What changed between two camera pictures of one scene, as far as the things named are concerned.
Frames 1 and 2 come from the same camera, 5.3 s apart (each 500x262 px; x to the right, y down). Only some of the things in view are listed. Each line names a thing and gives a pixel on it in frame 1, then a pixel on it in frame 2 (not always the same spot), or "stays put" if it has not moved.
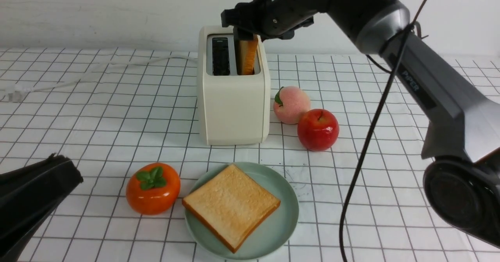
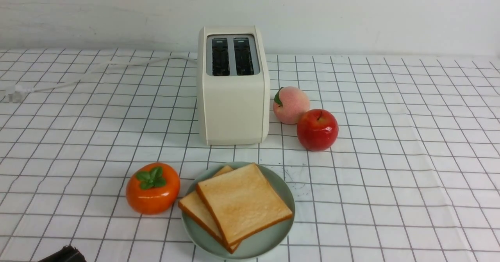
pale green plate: (270, 234) stays put
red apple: (318, 129) stays put
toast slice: (247, 50) to (243, 202)
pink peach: (290, 102) stays put
